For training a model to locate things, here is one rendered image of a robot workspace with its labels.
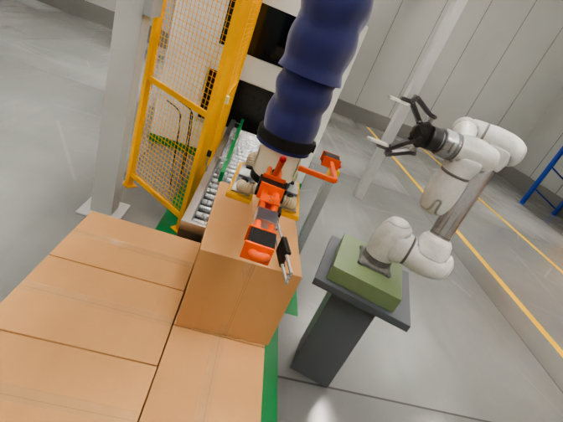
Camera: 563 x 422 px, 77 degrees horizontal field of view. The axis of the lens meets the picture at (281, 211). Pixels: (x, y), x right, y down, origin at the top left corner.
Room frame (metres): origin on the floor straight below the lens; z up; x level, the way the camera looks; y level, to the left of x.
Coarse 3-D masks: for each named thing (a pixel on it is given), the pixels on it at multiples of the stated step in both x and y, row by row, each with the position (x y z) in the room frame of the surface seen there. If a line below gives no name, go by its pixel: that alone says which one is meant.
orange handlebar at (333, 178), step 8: (304, 168) 1.40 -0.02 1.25; (280, 176) 1.21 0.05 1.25; (320, 176) 1.40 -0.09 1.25; (328, 176) 1.42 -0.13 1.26; (336, 176) 1.46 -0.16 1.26; (264, 192) 1.03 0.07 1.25; (264, 200) 0.96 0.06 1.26; (272, 200) 0.99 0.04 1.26; (272, 208) 0.95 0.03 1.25; (256, 224) 0.82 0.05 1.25; (272, 224) 0.85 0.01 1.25; (256, 256) 0.69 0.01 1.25; (264, 256) 0.70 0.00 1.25
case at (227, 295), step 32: (224, 192) 1.52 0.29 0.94; (224, 224) 1.25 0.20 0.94; (288, 224) 1.47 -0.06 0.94; (224, 256) 1.05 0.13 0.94; (288, 256) 1.22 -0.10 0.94; (192, 288) 1.04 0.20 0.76; (224, 288) 1.06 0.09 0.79; (256, 288) 1.09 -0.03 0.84; (288, 288) 1.11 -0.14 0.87; (192, 320) 1.05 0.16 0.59; (224, 320) 1.07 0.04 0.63; (256, 320) 1.10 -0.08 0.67
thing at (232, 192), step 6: (240, 162) 1.48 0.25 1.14; (240, 168) 1.40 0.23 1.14; (234, 174) 1.34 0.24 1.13; (234, 180) 1.28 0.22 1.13; (246, 180) 1.26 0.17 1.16; (234, 186) 1.22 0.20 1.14; (228, 192) 1.17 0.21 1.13; (234, 192) 1.18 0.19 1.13; (234, 198) 1.17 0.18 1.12; (240, 198) 1.17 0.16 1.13; (246, 198) 1.17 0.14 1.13
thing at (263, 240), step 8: (248, 232) 0.78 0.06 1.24; (256, 232) 0.76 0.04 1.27; (264, 232) 0.78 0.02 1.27; (272, 232) 0.79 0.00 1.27; (248, 240) 0.71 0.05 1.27; (256, 240) 0.73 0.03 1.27; (264, 240) 0.74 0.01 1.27; (272, 240) 0.75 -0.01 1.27; (248, 248) 0.71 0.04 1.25; (256, 248) 0.71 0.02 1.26; (264, 248) 0.71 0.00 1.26; (272, 248) 0.72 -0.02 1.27; (240, 256) 0.71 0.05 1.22; (248, 256) 0.71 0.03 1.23; (264, 264) 0.71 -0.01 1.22
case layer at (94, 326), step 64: (64, 256) 1.14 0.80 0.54; (128, 256) 1.30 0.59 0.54; (192, 256) 1.48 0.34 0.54; (0, 320) 0.77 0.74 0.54; (64, 320) 0.86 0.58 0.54; (128, 320) 0.97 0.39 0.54; (0, 384) 0.59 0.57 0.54; (64, 384) 0.65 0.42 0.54; (128, 384) 0.73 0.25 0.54; (192, 384) 0.82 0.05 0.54; (256, 384) 0.92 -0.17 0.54
